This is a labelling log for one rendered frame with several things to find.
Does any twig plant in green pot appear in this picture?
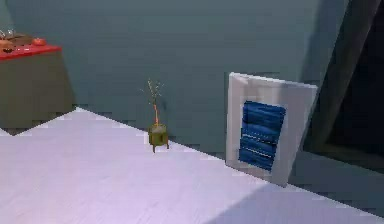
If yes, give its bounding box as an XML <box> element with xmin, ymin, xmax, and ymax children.
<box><xmin>140</xmin><ymin>78</ymin><xmax>170</xmax><ymax>154</ymax></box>

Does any white framed blue picture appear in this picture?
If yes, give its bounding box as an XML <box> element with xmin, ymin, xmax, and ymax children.
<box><xmin>225</xmin><ymin>71</ymin><xmax>319</xmax><ymax>188</ymax></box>

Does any red topped brown counter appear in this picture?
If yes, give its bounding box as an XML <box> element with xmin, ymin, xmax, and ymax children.
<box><xmin>0</xmin><ymin>44</ymin><xmax>76</xmax><ymax>130</ymax></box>

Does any dark window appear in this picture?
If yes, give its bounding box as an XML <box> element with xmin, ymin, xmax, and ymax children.
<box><xmin>302</xmin><ymin>0</ymin><xmax>384</xmax><ymax>175</ymax></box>

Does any brown bread loaf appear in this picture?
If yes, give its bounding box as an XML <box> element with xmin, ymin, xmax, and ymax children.
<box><xmin>0</xmin><ymin>39</ymin><xmax>16</xmax><ymax>54</ymax></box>

